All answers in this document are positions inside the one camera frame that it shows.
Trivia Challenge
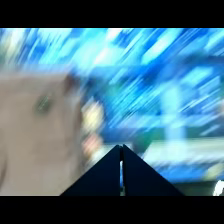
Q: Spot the orange garment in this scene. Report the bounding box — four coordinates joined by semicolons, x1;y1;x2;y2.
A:
0;71;85;197

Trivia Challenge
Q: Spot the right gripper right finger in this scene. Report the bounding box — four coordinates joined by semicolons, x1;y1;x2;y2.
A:
121;143;185;197

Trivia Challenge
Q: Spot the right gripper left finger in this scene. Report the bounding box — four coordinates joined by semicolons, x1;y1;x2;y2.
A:
60;144;122;197

